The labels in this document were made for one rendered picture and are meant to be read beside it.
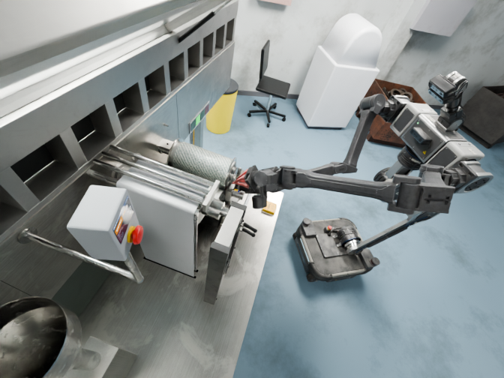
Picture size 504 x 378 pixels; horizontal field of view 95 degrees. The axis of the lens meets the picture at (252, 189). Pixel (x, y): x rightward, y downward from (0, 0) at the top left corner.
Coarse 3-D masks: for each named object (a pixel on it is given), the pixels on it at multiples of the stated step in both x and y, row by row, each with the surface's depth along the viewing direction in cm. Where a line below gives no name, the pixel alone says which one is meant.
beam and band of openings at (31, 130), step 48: (144, 48) 72; (192, 48) 107; (48, 96) 50; (96, 96) 60; (144, 96) 79; (0, 144) 43; (48, 144) 59; (96, 144) 70; (0, 192) 49; (48, 192) 57; (0, 240) 49
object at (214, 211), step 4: (212, 200) 76; (216, 200) 77; (220, 200) 78; (212, 204) 75; (216, 204) 75; (220, 204) 76; (224, 204) 79; (208, 208) 75; (212, 208) 75; (216, 208) 75; (220, 208) 75; (204, 212) 76; (208, 212) 75; (212, 212) 75; (216, 212) 75; (208, 216) 77; (212, 216) 76; (216, 216) 75
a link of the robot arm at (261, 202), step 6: (264, 186) 112; (270, 186) 110; (276, 186) 111; (264, 192) 113; (252, 198) 112; (258, 198) 110; (264, 198) 112; (252, 204) 114; (258, 204) 111; (264, 204) 113
